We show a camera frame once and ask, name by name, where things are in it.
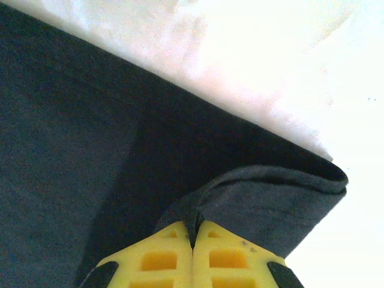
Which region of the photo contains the black t-shirt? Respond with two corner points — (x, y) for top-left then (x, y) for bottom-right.
(0, 2), (350, 288)

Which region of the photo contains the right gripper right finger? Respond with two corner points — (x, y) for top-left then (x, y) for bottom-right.
(191, 220), (305, 288)

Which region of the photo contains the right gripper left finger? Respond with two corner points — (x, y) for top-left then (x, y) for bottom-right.
(78, 220), (193, 288)

